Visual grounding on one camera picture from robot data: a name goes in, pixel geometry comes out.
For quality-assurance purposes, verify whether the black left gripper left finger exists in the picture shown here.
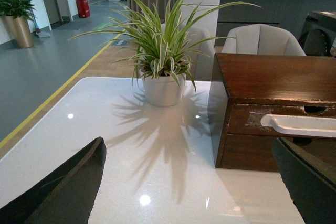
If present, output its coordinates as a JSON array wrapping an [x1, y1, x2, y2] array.
[[1, 137, 107, 223]]

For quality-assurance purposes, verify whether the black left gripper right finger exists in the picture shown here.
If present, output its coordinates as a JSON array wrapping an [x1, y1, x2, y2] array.
[[271, 137, 335, 223]]

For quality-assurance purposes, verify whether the dark wooden drawer cabinet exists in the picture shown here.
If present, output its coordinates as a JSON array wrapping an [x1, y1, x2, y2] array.
[[208, 53, 335, 172]]

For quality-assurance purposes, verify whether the beige armchair right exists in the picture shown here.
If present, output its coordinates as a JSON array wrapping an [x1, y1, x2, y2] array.
[[222, 24, 306, 56]]

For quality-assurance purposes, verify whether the beige armchair behind plant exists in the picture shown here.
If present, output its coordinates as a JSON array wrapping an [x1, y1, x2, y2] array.
[[160, 23, 216, 81]]

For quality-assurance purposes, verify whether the spider plant in white pot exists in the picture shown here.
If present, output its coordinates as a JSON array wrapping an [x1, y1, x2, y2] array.
[[82, 0, 247, 107]]

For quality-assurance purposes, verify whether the dark grey counter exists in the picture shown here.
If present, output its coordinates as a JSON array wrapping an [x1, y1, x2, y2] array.
[[216, 0, 335, 39]]

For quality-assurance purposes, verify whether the green plant in gold planter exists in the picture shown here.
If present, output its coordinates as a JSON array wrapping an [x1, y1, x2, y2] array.
[[1, 0, 34, 48]]

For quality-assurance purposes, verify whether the mop with blue handle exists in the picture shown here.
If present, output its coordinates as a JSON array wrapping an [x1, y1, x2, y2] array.
[[20, 0, 51, 38]]

